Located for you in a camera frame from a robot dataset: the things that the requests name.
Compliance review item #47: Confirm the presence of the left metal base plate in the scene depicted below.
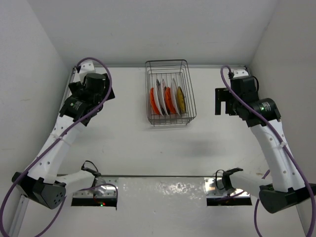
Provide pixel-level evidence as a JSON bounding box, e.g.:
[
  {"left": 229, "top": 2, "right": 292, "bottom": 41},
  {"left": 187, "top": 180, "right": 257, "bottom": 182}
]
[{"left": 73, "top": 176, "right": 119, "bottom": 198}]

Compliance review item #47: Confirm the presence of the metal base plate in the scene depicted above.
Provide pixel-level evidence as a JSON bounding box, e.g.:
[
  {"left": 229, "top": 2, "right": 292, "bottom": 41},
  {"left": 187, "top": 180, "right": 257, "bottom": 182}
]
[
  {"left": 204, "top": 176, "right": 251, "bottom": 198},
  {"left": 73, "top": 176, "right": 119, "bottom": 198}
]

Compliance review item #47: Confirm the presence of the white plate with red characters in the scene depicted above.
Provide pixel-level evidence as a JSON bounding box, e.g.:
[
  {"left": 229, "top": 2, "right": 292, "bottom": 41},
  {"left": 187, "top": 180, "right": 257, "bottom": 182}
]
[{"left": 154, "top": 79, "right": 164, "bottom": 116}]

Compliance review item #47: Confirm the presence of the yellow brown plate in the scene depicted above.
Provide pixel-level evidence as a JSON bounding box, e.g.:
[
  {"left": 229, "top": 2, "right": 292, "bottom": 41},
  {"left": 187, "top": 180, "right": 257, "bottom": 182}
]
[{"left": 177, "top": 86, "right": 186, "bottom": 114}]

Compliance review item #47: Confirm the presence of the white plate green pattern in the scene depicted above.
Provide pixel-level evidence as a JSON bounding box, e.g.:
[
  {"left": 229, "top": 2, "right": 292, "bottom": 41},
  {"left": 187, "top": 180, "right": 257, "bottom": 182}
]
[{"left": 171, "top": 78, "right": 180, "bottom": 115}]

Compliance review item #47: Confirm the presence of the orange plate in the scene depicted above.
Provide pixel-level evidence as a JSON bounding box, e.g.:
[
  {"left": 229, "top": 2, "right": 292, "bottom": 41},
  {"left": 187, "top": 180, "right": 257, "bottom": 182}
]
[
  {"left": 150, "top": 87, "right": 160, "bottom": 115},
  {"left": 165, "top": 87, "right": 176, "bottom": 114}
]

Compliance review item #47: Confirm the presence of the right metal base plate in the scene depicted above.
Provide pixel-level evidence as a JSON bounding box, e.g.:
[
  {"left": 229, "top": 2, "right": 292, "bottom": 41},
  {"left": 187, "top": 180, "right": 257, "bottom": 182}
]
[{"left": 204, "top": 176, "right": 251, "bottom": 198}]

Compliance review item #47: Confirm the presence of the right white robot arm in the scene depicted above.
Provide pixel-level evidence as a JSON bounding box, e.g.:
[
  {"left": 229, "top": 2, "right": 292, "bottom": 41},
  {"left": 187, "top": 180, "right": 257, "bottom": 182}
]
[{"left": 215, "top": 71, "right": 316, "bottom": 213}]

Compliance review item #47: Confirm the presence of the white plate green rim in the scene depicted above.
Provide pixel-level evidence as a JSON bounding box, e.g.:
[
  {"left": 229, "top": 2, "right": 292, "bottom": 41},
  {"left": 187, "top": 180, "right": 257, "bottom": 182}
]
[{"left": 160, "top": 79, "right": 169, "bottom": 116}]

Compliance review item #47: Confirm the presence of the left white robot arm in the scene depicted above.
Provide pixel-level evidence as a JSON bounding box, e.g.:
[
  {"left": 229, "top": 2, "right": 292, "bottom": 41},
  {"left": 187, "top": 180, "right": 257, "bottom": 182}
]
[{"left": 12, "top": 59, "right": 115, "bottom": 209}]

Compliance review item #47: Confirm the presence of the wire dish rack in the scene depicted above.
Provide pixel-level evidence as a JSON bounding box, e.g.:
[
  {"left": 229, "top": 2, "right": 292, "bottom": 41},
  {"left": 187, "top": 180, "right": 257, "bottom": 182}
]
[{"left": 145, "top": 59, "right": 197, "bottom": 127}]

